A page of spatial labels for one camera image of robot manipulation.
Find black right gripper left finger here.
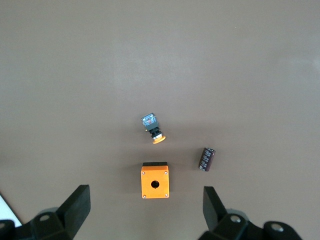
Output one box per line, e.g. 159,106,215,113
22,184,91,240

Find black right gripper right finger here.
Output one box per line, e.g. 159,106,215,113
198,186,265,240

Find orange-capped push button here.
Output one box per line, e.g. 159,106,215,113
140,113,168,145

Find small black contact block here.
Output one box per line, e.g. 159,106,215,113
198,147,216,173

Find orange box with hole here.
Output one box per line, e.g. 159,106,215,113
140,161,171,200

